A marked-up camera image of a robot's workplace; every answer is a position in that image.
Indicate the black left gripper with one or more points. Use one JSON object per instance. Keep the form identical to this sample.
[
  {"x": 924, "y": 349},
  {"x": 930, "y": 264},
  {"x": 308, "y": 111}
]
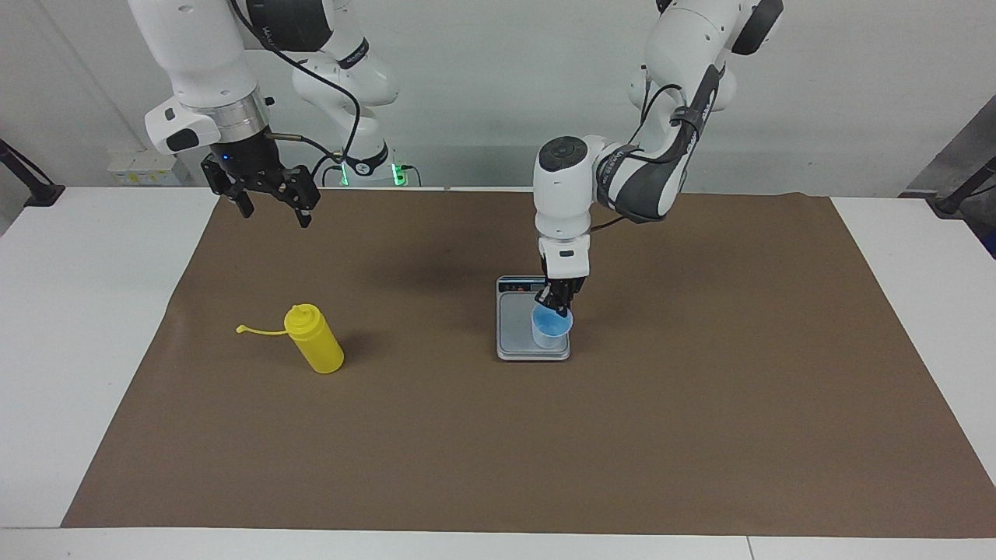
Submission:
[{"x": 564, "y": 288}]

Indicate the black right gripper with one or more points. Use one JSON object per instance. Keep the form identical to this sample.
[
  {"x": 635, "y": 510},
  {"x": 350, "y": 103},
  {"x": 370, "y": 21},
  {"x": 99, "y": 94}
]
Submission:
[{"x": 247, "y": 159}]

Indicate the light blue plastic cup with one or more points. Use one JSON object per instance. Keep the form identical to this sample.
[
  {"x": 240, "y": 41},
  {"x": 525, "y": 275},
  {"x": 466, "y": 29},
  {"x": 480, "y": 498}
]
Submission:
[{"x": 548, "y": 334}]

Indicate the yellow squeeze bottle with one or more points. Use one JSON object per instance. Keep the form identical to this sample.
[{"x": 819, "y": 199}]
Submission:
[{"x": 315, "y": 346}]

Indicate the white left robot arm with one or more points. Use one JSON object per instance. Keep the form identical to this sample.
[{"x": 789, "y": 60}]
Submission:
[{"x": 564, "y": 194}]

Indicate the silver digital kitchen scale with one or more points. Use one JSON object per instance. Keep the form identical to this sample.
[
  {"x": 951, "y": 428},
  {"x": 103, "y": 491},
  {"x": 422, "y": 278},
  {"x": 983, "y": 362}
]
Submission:
[{"x": 517, "y": 334}]

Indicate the brown paper mat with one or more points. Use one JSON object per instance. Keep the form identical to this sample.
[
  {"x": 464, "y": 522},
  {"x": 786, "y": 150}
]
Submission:
[{"x": 467, "y": 451}]

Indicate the black clamp stand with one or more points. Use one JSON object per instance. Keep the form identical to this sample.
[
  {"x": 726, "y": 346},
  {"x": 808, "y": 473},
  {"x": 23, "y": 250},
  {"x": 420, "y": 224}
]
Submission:
[
  {"x": 43, "y": 194},
  {"x": 951, "y": 204}
]

